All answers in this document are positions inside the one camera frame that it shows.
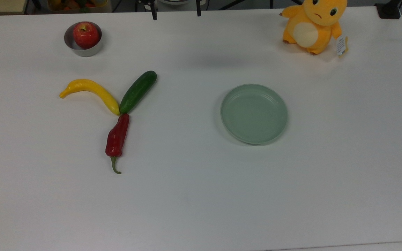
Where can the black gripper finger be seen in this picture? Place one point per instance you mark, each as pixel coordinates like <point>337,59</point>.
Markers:
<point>199,7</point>
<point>154,9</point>

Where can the yellow banana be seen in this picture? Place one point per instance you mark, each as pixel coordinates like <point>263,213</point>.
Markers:
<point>92,89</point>

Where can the green plastic plate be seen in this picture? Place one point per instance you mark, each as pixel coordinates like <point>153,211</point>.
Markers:
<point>254,114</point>

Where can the red apple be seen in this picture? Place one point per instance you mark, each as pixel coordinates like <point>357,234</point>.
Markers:
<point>86,35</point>

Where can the box of toy fruit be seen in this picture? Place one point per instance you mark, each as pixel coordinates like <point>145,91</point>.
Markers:
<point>79,5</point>

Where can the green cucumber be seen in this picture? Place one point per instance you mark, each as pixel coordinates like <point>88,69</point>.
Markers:
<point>138,91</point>

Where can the small metal bowl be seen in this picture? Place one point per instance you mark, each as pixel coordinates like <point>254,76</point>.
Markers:
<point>82,52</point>

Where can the orange plush toy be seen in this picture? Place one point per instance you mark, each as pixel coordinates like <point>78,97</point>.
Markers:
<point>305,35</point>

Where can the red chili pepper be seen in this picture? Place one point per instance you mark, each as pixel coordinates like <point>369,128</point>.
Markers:
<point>117,137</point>

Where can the white paper toy tag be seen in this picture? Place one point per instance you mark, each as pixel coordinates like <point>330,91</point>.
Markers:
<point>341,45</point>

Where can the tan wooden board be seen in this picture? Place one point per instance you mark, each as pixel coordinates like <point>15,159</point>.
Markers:
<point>0,5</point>

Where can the black camera stand base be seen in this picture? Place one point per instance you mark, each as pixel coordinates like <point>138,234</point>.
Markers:
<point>389,9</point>

